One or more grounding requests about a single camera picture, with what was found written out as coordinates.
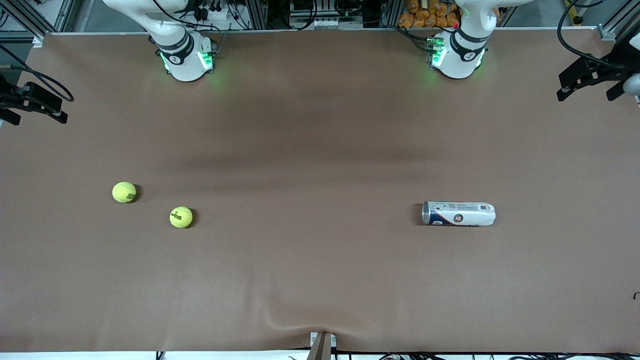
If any blue white tennis ball can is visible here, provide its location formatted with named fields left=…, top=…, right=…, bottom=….
left=421, top=201, right=496, bottom=227

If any yellow tennis ball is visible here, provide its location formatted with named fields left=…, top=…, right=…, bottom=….
left=112, top=181, right=137, bottom=204
left=169, top=206, right=194, bottom=229

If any orange objects pile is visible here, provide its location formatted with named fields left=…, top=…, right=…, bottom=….
left=398, top=0, right=461, bottom=29

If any white power strip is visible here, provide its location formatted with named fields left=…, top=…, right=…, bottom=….
left=192, top=0, right=251, bottom=31

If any grey terminal block device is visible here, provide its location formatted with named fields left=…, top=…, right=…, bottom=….
left=289, top=0, right=363, bottom=31

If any brown table mat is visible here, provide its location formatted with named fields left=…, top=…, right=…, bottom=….
left=0, top=27, right=640, bottom=353

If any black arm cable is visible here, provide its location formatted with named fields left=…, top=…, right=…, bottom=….
left=0, top=44, right=76, bottom=103
left=556, top=0, right=618, bottom=69

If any aluminium frame rail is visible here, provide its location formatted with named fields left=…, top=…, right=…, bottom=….
left=0, top=0, right=76, bottom=43
left=597, top=0, right=640, bottom=41

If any aluminium profile post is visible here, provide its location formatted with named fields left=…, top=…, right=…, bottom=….
left=306, top=331, right=337, bottom=360

